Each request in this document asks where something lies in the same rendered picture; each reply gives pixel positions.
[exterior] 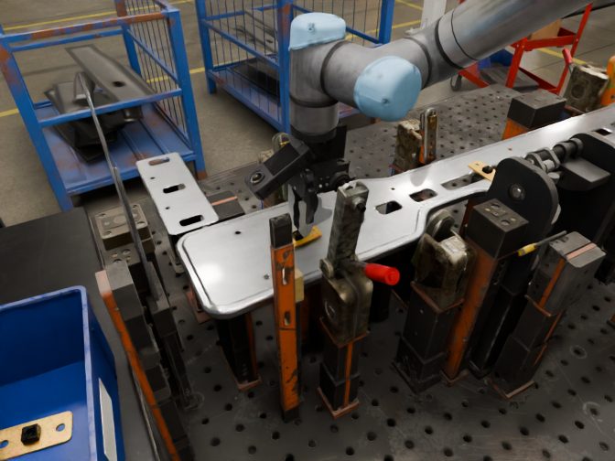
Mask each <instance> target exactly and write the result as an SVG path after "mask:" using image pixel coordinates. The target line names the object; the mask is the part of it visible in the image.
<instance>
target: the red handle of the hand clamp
mask: <svg viewBox="0 0 615 461"><path fill-rule="evenodd" d="M337 268H339V269H342V270H345V271H349V272H352V273H357V274H360V275H364V276H366V277H367V278H369V279H372V280H374V281H377V282H381V283H384V284H389V285H394V284H397V283H398V281H399V279H400V274H399V271H398V270H397V269H395V268H393V267H389V266H384V265H380V264H377V263H364V262H359V261H355V260H352V259H348V258H345V257H343V258H341V259H339V262H338V267H337Z"/></svg>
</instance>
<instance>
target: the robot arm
mask: <svg viewBox="0 0 615 461"><path fill-rule="evenodd" d="M594 1H596V0H466V1H464V2H463V3H461V4H460V5H458V6H456V7H455V8H453V9H452V10H450V11H449V12H448V13H446V14H445V15H443V16H442V17H441V18H439V19H438V20H436V21H435V22H433V23H432V24H430V25H429V26H427V27H425V28H424V29H422V30H420V31H419V32H417V33H414V34H413V35H410V36H407V37H404V38H400V39H397V40H396V41H393V42H390V43H388V44H385V45H382V46H380V47H377V48H366V47H364V46H361V45H358V44H355V43H352V42H350V41H348V40H346V39H345V37H347V34H346V33H345V28H346V25H345V22H344V20H343V19H341V18H340V17H339V16H335V15H332V14H325V13H308V14H304V15H300V16H297V17H296V18H295V19H294V20H293V21H292V24H291V30H290V47H289V48H288V51H289V122H290V133H291V135H292V136H293V137H295V138H293V139H292V140H291V141H290V142H288V143H287V144H286V145H284V146H283V147H282V148H280V149H279V150H278V151H277V152H275V153H274V154H273V155H271V156H270V157H269V158H268V159H266V160H265V161H264V162H263V163H262V164H261V165H260V166H258V167H257V168H256V169H255V170H253V171H252V172H251V173H250V174H248V175H247V176H246V177H245V178H244V183H245V185H246V186H247V187H248V188H249V189H250V191H251V192H252V193H253V194H254V196H255V197H256V198H257V199H259V200H264V199H265V198H267V197H268V196H269V195H271V194H272V193H273V192H274V191H276V190H277V189H278V188H280V187H281V186H282V185H283V184H285V187H286V199H287V202H288V207H289V211H290V215H291V219H292V222H293V224H294V226H295V227H296V228H297V230H298V231H299V232H300V233H301V235H302V236H303V237H304V238H306V237H307V236H308V235H309V234H310V232H311V230H312V229H313V227H315V226H317V225H318V224H320V223H321V222H323V221H325V220H327V219H329V218H330V217H331V215H332V208H328V207H323V206H322V197H321V196H320V195H318V194H319V193H327V192H330V191H333V189H332V188H331V187H330V185H329V182H330V180H331V178H332V177H333V176H334V175H335V174H336V173H339V172H344V171H346V173H347V174H349V167H350V162H348V161H347V160H346V159H345V158H344V153H345V144H346V133H347V124H345V123H342V122H341V121H340V119H339V112H340V102H342V103H345V104H347V105H349V106H350V107H352V108H355V109H357V110H359V111H361V112H362V113H364V114H365V115H367V116H370V117H374V118H379V119H381V120H384V121H386V122H397V121H399V120H401V119H403V118H404V117H406V115H407V112H408V111H411V110H412V109H413V107H414V106H415V103H416V101H417V99H418V96H419V93H420V91H421V90H423V89H426V88H428V87H430V86H432V85H434V84H437V83H439V82H441V81H444V80H448V79H451V78H452V77H454V76H455V75H457V74H458V73H459V72H460V71H462V70H464V69H465V68H467V67H469V66H470V65H472V64H474V63H476V62H478V61H480V60H482V59H485V58H487V57H489V55H491V54H493V53H495V52H497V51H499V50H501V49H503V48H506V47H508V46H510V45H511V44H513V43H514V42H516V41H518V40H520V39H522V38H525V37H527V36H529V35H531V34H533V33H534V32H536V31H538V30H539V29H541V28H543V27H546V26H548V25H550V24H552V23H554V22H556V21H557V20H559V19H561V18H563V17H564V16H567V15H569V14H571V13H573V12H575V11H577V10H578V9H580V8H582V7H584V6H586V5H588V4H590V3H592V2H594ZM338 162H343V163H341V164H338Z"/></svg>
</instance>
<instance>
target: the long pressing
mask: <svg viewBox="0 0 615 461"><path fill-rule="evenodd" d="M613 124H615V104H612V105H610V106H607V107H604V108H601V109H598V110H596V111H593V112H589V113H584V114H581V115H579V116H576V117H573V118H570V119H567V120H564V121H562V122H559V123H553V124H550V125H548V126H545V127H542V128H539V129H536V130H533V131H531V132H528V133H525V134H520V135H516V136H514V137H511V138H508V139H505V140H502V141H500V142H497V143H494V144H491V145H486V146H483V147H480V148H477V149H474V150H471V151H468V152H466V153H463V154H460V155H455V156H452V157H450V158H447V159H443V160H440V161H437V162H435V163H432V164H429V165H426V166H421V167H419V168H416V169H413V170H410V171H406V172H404V173H401V174H398V175H395V176H392V177H385V178H368V179H357V180H353V181H351V182H349V184H352V185H353V188H355V185H356V182H357V181H360V180H361V182H362V183H363V184H364V185H365V186H366V187H367V188H368V189H369V190H370V191H369V195H368V199H367V203H366V210H365V214H364V222H363V223H362V224H361V230H360V234H359V238H358V242H357V246H356V250H355V251H356V252H357V254H358V256H359V262H364V263H373V262H376V261H378V260H381V259H382V258H385V257H387V256H390V255H392V254H395V253H397V252H400V251H403V250H405V249H408V248H410V247H413V246H415V245H417V244H418V243H419V241H420V240H421V237H422V235H423V233H424V231H425V228H426V218H427V216H428V215H429V214H431V213H433V212H435V211H438V210H441V209H444V208H447V207H449V206H452V205H455V204H457V203H460V202H462V201H464V200H467V199H470V198H475V197H485V195H486V193H487V191H488V189H489V188H490V185H491V182H490V181H489V180H488V179H486V178H484V179H483V180H481V181H478V182H475V183H473V184H470V185H467V186H465V187H462V188H458V189H455V190H452V191H450V190H447V189H445V188H443V187H442V185H443V184H446V183H447V182H450V181H453V180H456V179H459V178H462V177H465V176H468V175H471V174H478V173H477V172H475V171H474V170H472V169H471V168H469V167H468V164H470V163H473V162H476V161H481V162H483V163H484V164H486V165H487V166H490V167H493V166H497V165H498V164H499V162H501V161H502V160H503V159H504V158H507V157H510V156H519V157H521V158H523V159H524V158H525V157H526V156H527V155H529V154H531V153H534V152H537V151H539V150H542V149H545V148H550V149H551V148H553V146H554V145H556V144H559V143H562V142H565V141H567V140H569V138H570V137H571V136H573V135H574V134H578V133H581V132H595V131H597V130H599V129H603V130H606V131H608V132H610V134H608V135H605V136H602V137H604V138H606V139H608V140H610V141H611V142H612V143H615V127H614V126H612V125H613ZM509 149H512V150H509ZM391 188H395V190H391ZM425 190H430V191H432V192H433V193H434V194H436V195H437V196H436V197H434V198H430V199H428V200H425V201H422V202H415V201H413V200H412V199H411V198H410V196H411V195H414V194H416V193H419V192H422V191H425ZM318 195H320V196H321V197H322V206H323V207H328V208H332V215H331V217H330V218H329V219H327V220H325V221H323V222H321V223H320V224H318V225H317V226H316V227H317V228H318V229H319V230H320V231H321V233H322V236H321V237H319V238H317V239H315V240H313V241H309V242H307V243H304V244H302V245H300V246H297V247H296V248H294V249H295V265H296V266H297V268H298V269H299V271H300V272H301V273H302V274H303V275H304V290H305V289H308V288H309V287H312V286H314V285H317V284H321V283H322V272H321V270H320V268H319V260H320V259H321V258H324V257H326V258H327V253H328V247H329V236H330V231H331V225H332V220H333V214H334V209H335V202H336V197H337V192H334V190H333V191H330V192H327V193H319V194H318ZM390 202H394V203H396V204H398V205H399V206H400V207H401V209H399V210H397V211H394V212H392V213H389V214H386V215H383V214H381V213H379V212H378V211H377V210H376V208H377V207H380V206H382V205H385V204H388V203H390ZM286 213H289V214H290V211H289V207H288V202H284V203H281V204H278V205H275V206H273V207H270V208H266V209H261V210H258V211H256V212H253V213H250V214H246V215H243V216H241V217H238V218H235V219H232V220H226V221H224V222H221V223H218V224H215V225H212V226H209V227H206V228H203V229H200V230H195V231H193V232H190V233H187V234H186V235H184V236H182V237H181V238H180V239H179V240H178V242H177V244H176V252H177V255H178V258H179V260H180V262H181V264H182V266H183V268H184V270H185V273H186V275H187V277H188V279H189V281H190V283H191V285H192V288H193V290H194V292H195V294H196V296H197V298H198V299H199V302H200V305H201V307H202V309H203V311H204V312H205V313H206V314H207V315H208V316H210V317H213V318H216V319H231V318H234V317H237V316H240V315H243V314H245V313H248V312H250V311H253V310H255V309H257V308H259V307H262V306H266V305H268V304H271V303H273V302H274V290H273V277H272V264H271V252H270V245H271V239H270V226H269V219H271V218H274V217H277V216H280V215H283V214H286ZM236 231H240V232H241V233H240V234H236V233H235V232H236ZM266 275H269V276H270V278H269V279H264V277H265V276H266Z"/></svg>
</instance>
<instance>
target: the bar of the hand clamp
mask: <svg viewBox="0 0 615 461"><path fill-rule="evenodd" d="M349 182H350V176H349V175H348V174H347V173H346V172H339V173H336V174H335V175H334V176H333V177H332V178H331V180H330V182H329V185H330V187H331V188H332V189H333V190H334V191H337V197H336V202H335V209H334V214H333V220H332V225H331V231H330V236H329V247H328V253H327V259H328V260H329V261H330V263H331V265H332V268H333V277H335V276H336V272H337V267H338V262H339V259H341V258H343V257H345V258H348V259H352V260H353V258H354V254H355V250H356V246H357V242H358V238H359V234H360V230H361V223H362V219H363V215H364V211H365V210H366V203H367V199H368V195H369V191H370V190H369V189H368V188H367V187H366V186H365V185H364V184H363V183H362V182H361V180H360V181H357V182H356V185H355V188H353V185H352V184H349Z"/></svg>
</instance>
